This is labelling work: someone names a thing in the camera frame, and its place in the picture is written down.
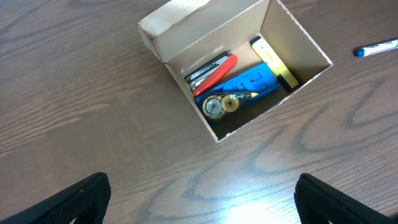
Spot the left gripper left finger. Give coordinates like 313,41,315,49
1,172,111,224

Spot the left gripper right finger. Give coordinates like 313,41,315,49
294,173,397,224

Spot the yellow highlighter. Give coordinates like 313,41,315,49
249,35,299,91

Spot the blue plastic case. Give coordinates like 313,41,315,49
195,62,280,106

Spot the correction tape dispenser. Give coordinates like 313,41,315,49
201,91,259,120

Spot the cardboard box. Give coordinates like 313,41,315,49
138,0,332,142

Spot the blue whiteboard marker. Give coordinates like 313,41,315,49
353,39,397,57

